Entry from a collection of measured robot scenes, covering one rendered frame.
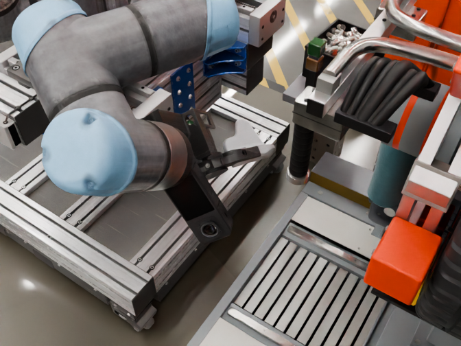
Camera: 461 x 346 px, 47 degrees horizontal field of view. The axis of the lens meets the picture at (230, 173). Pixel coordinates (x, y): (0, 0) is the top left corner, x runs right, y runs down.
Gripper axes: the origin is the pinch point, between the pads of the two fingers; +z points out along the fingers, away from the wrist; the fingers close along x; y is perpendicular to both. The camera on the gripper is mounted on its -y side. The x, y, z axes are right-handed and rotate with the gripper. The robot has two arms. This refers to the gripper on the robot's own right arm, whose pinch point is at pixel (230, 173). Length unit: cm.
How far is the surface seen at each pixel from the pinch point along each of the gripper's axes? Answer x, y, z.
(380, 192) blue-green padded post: -12, -11, 60
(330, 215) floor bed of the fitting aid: 11, -12, 108
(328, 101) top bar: -15.8, 5.3, 10.3
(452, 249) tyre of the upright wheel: -23.6, -21.1, 4.1
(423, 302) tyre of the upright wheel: -16.4, -28.5, 14.0
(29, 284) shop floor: 101, 3, 64
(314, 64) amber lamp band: -8, 29, 78
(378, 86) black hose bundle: -23.5, 3.7, 7.7
